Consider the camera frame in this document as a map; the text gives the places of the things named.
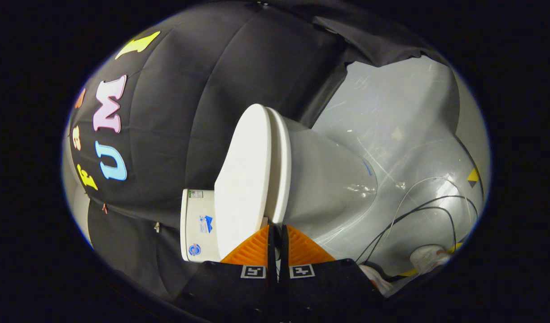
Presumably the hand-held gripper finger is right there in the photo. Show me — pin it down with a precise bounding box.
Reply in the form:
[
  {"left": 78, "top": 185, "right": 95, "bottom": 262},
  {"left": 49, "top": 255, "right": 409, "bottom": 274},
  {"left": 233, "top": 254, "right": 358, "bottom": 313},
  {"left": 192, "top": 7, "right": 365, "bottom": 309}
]
[
  {"left": 278, "top": 224, "right": 385, "bottom": 323},
  {"left": 174, "top": 224, "right": 278, "bottom": 323}
]

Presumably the white toilet seat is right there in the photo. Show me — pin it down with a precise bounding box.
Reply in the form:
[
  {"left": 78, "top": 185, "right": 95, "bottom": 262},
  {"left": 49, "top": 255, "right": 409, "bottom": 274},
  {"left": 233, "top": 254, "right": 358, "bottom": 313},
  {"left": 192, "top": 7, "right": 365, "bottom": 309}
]
[{"left": 265, "top": 107, "right": 293, "bottom": 225}]

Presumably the white toilet with tank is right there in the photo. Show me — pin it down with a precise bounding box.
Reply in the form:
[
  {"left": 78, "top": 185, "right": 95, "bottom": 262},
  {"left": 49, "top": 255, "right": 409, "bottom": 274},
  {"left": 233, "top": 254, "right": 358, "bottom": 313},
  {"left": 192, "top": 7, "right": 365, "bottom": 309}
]
[{"left": 180, "top": 118, "right": 378, "bottom": 263}]

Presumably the person's white shoe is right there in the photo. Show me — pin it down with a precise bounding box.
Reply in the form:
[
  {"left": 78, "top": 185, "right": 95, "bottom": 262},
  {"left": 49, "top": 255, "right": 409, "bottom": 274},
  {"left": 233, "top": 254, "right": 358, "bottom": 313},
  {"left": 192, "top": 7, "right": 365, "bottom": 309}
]
[
  {"left": 359, "top": 265, "right": 395, "bottom": 297},
  {"left": 409, "top": 244, "right": 453, "bottom": 275}
]

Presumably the black backdrop cloth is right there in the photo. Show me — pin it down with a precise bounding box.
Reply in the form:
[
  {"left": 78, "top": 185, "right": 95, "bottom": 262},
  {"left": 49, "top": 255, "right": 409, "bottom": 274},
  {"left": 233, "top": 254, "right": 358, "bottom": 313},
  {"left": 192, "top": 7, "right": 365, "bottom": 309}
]
[{"left": 66, "top": 0, "right": 460, "bottom": 302}]

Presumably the yellow floor tape strip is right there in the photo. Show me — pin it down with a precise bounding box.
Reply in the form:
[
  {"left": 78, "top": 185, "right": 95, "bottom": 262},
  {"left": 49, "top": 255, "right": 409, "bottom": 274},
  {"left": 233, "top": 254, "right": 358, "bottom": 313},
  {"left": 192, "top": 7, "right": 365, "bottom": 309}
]
[{"left": 400, "top": 241, "right": 465, "bottom": 277}]

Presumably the black cable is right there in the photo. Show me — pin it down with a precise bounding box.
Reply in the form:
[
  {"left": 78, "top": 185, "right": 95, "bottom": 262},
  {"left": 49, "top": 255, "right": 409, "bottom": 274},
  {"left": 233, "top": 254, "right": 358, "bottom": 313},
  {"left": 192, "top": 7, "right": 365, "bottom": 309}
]
[
  {"left": 367, "top": 206, "right": 458, "bottom": 265},
  {"left": 356, "top": 194, "right": 484, "bottom": 263}
]

